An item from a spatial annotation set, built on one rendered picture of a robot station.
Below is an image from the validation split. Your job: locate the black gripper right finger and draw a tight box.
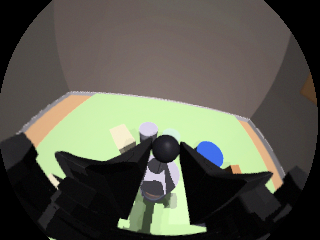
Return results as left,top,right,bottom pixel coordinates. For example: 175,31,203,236
179,141,273,225

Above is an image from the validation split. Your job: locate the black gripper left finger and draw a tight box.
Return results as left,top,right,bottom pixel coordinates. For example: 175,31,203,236
53,137,153,220

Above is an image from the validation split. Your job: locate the blue cylinder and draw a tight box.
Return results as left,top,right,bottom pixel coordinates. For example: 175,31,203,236
195,141,224,167

